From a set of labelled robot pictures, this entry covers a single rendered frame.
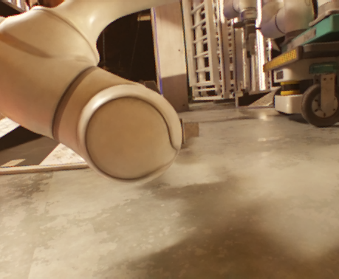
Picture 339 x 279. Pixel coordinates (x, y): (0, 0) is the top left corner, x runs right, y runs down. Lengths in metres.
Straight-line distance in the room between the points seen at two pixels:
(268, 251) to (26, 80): 0.31
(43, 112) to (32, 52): 0.06
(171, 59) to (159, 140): 2.57
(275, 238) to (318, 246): 0.05
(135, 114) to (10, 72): 0.14
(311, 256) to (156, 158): 0.20
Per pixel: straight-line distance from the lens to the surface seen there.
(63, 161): 0.76
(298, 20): 1.57
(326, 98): 1.10
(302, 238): 0.33
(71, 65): 0.28
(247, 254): 0.30
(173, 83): 2.73
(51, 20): 0.31
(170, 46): 2.78
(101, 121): 0.20
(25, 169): 0.78
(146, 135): 0.20
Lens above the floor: 0.18
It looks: 10 degrees down
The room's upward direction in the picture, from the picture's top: 5 degrees counter-clockwise
